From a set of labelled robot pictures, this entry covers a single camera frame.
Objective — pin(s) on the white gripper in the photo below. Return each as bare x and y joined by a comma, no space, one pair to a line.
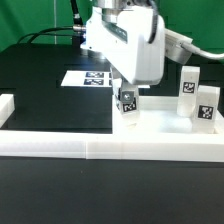
126,46

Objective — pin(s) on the white square table top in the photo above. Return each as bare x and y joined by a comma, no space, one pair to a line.
156,114

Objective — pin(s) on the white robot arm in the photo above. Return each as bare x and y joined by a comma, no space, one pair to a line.
111,9

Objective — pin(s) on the white sheet with markers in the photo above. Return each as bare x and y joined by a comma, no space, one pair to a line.
99,79

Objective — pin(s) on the white U-shaped obstacle fence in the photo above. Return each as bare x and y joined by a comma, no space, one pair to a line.
120,146

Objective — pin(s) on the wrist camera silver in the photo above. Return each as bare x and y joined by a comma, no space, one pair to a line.
173,47

